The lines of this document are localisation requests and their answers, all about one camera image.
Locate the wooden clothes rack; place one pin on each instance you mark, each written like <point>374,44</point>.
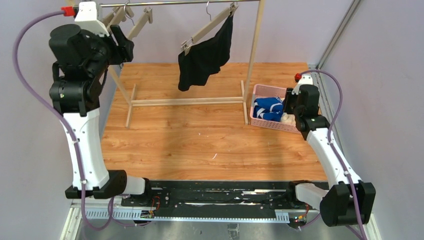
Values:
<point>131,98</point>

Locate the beige hanger with blue underwear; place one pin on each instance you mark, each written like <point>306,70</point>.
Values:
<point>146,18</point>

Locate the beige hanger with black underwear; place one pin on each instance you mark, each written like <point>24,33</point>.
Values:
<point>213,22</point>

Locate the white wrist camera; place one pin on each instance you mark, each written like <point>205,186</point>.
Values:
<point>301,79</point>
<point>87,18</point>

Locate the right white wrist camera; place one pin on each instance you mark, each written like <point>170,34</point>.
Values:
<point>301,79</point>

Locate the cream underwear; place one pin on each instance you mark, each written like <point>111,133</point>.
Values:
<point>288,119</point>

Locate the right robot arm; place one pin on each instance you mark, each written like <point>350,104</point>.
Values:
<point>349,200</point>

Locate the empty beige clip hanger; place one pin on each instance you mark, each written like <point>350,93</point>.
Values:
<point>108,18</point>

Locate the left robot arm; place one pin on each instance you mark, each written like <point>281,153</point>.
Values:
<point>82,61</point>

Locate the pink plastic basket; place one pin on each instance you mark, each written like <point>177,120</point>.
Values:
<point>260,91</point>

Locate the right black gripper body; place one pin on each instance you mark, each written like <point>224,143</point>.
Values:
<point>291,102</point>

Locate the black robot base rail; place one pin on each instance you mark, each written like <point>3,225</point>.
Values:
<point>205,201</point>

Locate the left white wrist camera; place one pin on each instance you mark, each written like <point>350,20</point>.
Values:
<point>87,18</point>

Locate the black underwear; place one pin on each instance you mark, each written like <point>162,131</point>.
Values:
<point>206,58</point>

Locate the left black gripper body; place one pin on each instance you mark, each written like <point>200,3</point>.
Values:
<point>122,43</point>

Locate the beige hanger with cream underwear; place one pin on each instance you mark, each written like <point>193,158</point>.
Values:
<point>123,13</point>

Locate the blue underwear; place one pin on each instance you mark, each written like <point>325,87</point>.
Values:
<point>268,108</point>

